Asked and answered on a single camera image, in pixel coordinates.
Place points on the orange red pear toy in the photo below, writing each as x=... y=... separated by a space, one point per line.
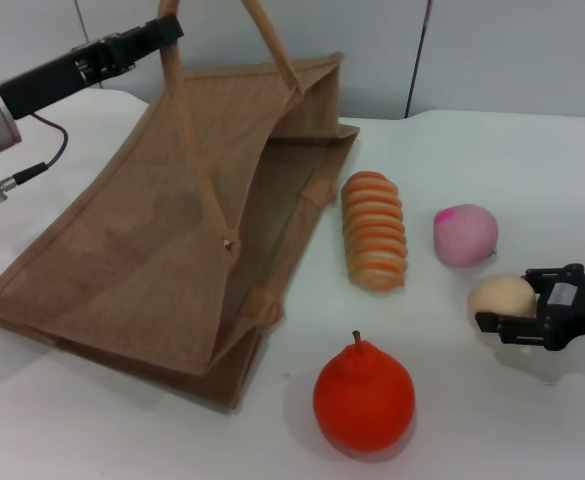
x=364 y=395

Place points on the pink peach bun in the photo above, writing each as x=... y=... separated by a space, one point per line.
x=464 y=235

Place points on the thin dark vertical wall strip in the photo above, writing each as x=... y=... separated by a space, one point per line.
x=417 y=60

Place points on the brown jute handbag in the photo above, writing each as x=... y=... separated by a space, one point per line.
x=122 y=225

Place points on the pale yellow peach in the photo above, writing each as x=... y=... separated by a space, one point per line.
x=502 y=295

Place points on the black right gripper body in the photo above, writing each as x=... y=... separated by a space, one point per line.
x=579 y=310

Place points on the orange striped bread loaf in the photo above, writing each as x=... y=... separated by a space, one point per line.
x=374 y=230

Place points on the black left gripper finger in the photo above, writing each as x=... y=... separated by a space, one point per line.
x=162 y=31

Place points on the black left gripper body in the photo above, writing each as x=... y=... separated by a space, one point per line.
x=62 y=75

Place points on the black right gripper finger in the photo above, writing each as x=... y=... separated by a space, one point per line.
x=557 y=272
x=514 y=327

